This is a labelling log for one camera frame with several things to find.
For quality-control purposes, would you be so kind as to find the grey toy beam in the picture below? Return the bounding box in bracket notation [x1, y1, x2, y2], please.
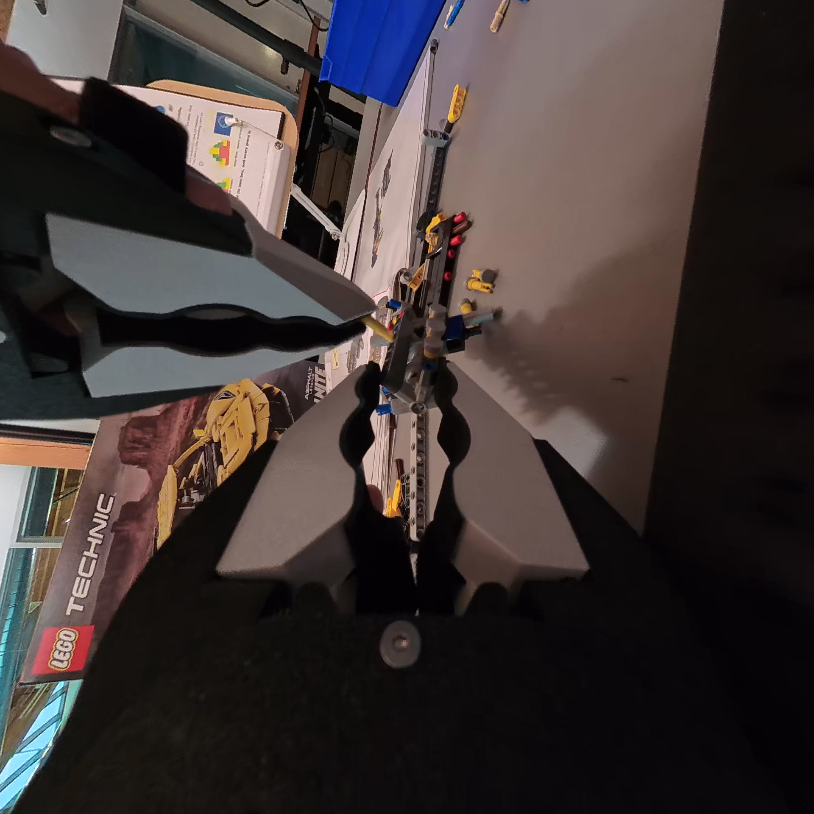
[407, 413, 441, 541]

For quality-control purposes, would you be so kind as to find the blue plastic bin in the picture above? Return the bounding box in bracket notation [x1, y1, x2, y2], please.
[320, 0, 446, 107]

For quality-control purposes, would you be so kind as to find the black dimpled mat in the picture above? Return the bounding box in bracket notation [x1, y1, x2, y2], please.
[645, 0, 814, 814]

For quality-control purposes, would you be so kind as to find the black toy gear assembly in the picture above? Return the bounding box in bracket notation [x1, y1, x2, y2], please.
[375, 302, 503, 417]

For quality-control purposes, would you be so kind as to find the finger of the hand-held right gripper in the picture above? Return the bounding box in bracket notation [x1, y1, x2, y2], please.
[45, 215, 377, 336]
[81, 321, 366, 399]

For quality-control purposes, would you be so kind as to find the wooden book stand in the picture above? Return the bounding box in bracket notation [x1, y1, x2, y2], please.
[146, 79, 357, 281]

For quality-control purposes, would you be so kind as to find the black stand pole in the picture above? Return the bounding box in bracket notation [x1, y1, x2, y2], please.
[121, 0, 325, 74]

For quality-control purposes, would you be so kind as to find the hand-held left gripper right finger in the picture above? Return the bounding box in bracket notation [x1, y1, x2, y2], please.
[416, 362, 591, 616]

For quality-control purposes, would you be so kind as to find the person's right hand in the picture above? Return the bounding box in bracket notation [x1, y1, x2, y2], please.
[0, 43, 82, 125]

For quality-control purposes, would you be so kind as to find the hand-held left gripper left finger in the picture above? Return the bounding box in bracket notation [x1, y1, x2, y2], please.
[215, 364, 382, 614]

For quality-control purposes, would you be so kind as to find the printed instruction sheet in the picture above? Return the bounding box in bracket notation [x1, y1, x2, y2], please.
[127, 86, 284, 236]

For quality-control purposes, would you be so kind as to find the partly built toy chassis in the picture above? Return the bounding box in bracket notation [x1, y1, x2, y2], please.
[394, 84, 477, 306]

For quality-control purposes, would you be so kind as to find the toy car set box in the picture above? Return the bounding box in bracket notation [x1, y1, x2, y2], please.
[19, 362, 332, 684]

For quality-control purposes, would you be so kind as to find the black cable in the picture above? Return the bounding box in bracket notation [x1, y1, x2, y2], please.
[245, 0, 332, 20]

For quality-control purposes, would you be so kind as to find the building instruction booklet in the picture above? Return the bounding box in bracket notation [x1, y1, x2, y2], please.
[321, 38, 441, 408]

